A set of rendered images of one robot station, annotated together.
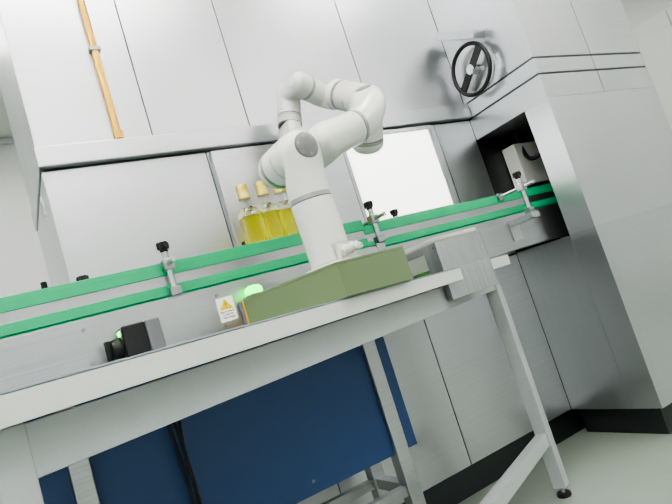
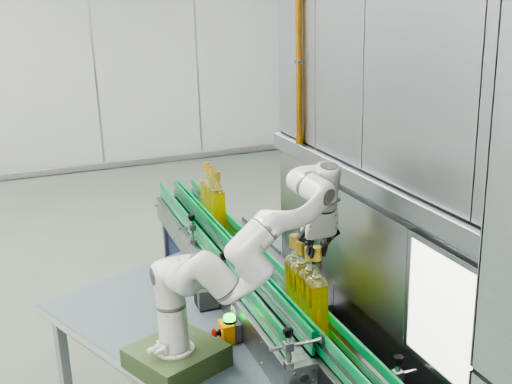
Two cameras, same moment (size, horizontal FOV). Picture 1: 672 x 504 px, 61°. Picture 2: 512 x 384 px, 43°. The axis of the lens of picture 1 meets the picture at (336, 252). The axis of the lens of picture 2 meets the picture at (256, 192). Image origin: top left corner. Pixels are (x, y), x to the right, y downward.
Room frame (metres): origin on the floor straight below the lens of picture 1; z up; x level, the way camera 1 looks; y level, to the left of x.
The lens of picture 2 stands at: (1.86, -1.72, 1.91)
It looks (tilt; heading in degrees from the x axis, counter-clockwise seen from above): 17 degrees down; 101
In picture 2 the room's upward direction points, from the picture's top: 2 degrees counter-clockwise
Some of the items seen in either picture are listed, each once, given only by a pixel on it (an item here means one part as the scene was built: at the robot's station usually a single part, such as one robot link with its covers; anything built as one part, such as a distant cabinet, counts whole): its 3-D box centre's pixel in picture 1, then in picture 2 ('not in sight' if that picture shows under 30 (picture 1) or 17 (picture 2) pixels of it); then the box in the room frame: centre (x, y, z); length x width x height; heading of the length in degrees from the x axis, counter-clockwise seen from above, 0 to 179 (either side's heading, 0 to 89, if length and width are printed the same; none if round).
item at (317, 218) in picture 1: (327, 232); (169, 330); (1.22, 0.00, 0.90); 0.16 x 0.13 x 0.15; 51
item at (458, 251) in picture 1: (431, 262); not in sight; (1.64, -0.25, 0.79); 0.27 x 0.17 x 0.08; 31
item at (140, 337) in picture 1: (141, 343); (206, 296); (1.21, 0.46, 0.79); 0.08 x 0.08 x 0.08; 31
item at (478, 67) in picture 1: (473, 69); not in sight; (2.19, -0.74, 1.49); 0.21 x 0.05 x 0.21; 31
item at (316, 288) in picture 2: not in sight; (316, 307); (1.68, 0.05, 0.99); 0.06 x 0.06 x 0.21; 31
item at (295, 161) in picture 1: (298, 169); (171, 282); (1.23, 0.02, 1.06); 0.13 x 0.10 x 0.16; 35
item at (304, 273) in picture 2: (293, 235); (310, 299); (1.66, 0.10, 0.99); 0.06 x 0.06 x 0.21; 30
